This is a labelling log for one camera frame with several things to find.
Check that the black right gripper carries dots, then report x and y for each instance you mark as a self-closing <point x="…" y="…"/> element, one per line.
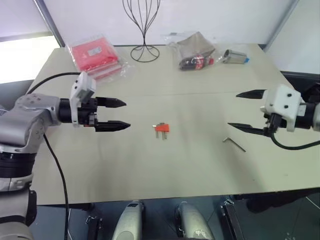
<point x="275" y="122"/>

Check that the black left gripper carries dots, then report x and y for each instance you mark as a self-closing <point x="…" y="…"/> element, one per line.
<point x="87" y="112"/>

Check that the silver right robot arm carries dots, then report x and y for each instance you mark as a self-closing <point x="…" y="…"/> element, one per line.
<point x="312" y="117"/>

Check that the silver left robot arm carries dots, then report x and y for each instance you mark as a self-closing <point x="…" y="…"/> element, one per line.
<point x="22" y="117"/>

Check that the metal hex key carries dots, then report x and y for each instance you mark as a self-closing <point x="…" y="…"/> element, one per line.
<point x="236" y="145"/>

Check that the red rectangular block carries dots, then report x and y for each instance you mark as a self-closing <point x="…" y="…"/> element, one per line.
<point x="163" y="128"/>

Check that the silver metal cylinder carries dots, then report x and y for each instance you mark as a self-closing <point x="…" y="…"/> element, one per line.
<point x="235" y="57"/>

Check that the dark furniture beside table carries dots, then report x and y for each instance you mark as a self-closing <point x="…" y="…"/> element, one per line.
<point x="305" y="81"/>

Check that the red sheets in clear bags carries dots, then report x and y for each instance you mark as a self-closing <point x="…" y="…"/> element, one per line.
<point x="96" y="53"/>

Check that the cola bottle with red label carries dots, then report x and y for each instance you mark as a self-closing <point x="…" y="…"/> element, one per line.
<point x="197" y="63"/>

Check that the clear crumpled plastic bag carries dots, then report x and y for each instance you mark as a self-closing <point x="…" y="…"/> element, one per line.
<point x="192" y="50"/>

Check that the silver rounded robot leg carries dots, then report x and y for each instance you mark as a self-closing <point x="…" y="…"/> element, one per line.
<point x="192" y="221"/>
<point x="128" y="221"/>

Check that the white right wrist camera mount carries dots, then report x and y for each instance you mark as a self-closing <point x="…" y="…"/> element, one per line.
<point x="282" y="102"/>

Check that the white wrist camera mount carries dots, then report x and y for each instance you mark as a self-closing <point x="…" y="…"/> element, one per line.
<point x="81" y="86"/>
<point x="282" y="102"/>

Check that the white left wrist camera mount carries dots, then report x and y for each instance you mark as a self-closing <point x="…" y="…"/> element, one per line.
<point x="81" y="86"/>

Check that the grey frame post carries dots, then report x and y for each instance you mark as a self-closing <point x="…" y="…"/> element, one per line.
<point x="281" y="23"/>

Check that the black frame post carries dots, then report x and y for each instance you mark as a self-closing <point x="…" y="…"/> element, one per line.
<point x="50" y="22"/>

